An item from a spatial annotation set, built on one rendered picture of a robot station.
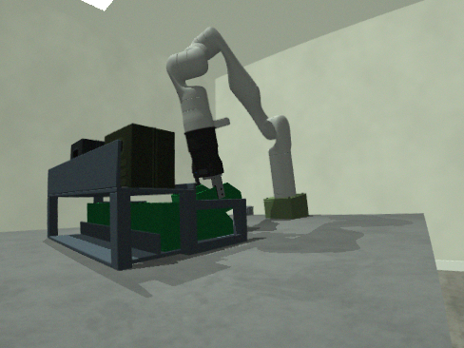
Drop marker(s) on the green bin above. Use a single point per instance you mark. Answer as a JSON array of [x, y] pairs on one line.
[[204, 193], [164, 219], [98, 213]]

